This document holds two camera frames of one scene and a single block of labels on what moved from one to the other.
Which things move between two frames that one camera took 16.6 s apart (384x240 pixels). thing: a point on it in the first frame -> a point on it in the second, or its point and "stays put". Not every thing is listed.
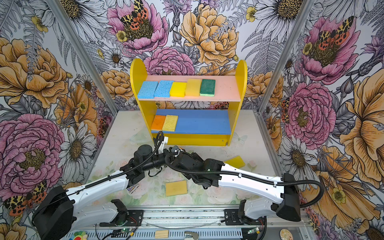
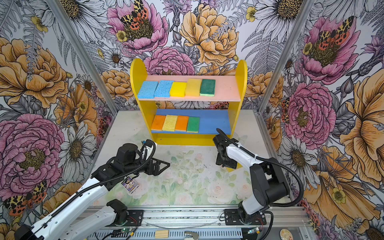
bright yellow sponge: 178,89 stays put
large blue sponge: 147,89 stays put
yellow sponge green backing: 176,188 -> 193,124
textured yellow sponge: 170,123 stays put
